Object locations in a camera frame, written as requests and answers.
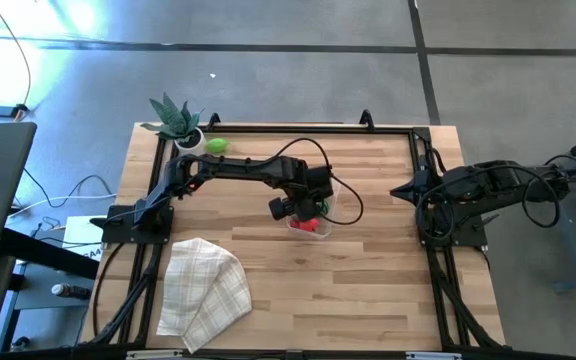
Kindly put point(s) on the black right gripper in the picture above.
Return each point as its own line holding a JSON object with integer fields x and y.
{"x": 435, "y": 190}

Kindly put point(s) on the red toy apple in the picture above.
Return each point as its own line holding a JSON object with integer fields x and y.
{"x": 309, "y": 225}

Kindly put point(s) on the dark equipment cart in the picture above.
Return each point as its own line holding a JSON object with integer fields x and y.
{"x": 48, "y": 255}

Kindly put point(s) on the green plant in white pot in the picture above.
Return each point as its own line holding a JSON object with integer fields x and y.
{"x": 175, "y": 122}

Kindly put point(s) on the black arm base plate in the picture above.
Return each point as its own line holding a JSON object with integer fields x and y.
{"x": 113, "y": 232}
{"x": 473, "y": 239}

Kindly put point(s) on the beige plaid cloth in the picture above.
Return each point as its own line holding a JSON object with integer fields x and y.
{"x": 203, "y": 290}

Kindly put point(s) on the white light bar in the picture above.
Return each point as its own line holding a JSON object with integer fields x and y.
{"x": 433, "y": 356}
{"x": 153, "y": 355}

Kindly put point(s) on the white paper sheet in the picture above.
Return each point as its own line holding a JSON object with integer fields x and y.
{"x": 80, "y": 235}

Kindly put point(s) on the clear plastic tupperware container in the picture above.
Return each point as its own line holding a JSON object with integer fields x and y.
{"x": 324, "y": 230}

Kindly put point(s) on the small red toy strawberry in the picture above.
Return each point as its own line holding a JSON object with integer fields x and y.
{"x": 294, "y": 224}

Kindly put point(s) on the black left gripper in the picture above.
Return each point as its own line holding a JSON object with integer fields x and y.
{"x": 305, "y": 205}

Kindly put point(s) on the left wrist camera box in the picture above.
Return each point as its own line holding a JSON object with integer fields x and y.
{"x": 322, "y": 181}

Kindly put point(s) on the small dark bottle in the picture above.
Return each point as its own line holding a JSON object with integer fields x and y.
{"x": 70, "y": 291}

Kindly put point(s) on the black aluminium table frame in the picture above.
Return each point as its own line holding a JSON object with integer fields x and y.
{"x": 368, "y": 129}

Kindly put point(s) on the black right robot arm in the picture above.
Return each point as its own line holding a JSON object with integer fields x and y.
{"x": 493, "y": 182}

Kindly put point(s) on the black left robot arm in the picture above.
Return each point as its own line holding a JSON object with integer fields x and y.
{"x": 248, "y": 167}

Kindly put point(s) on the light green toy lime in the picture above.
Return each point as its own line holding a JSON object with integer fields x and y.
{"x": 217, "y": 145}

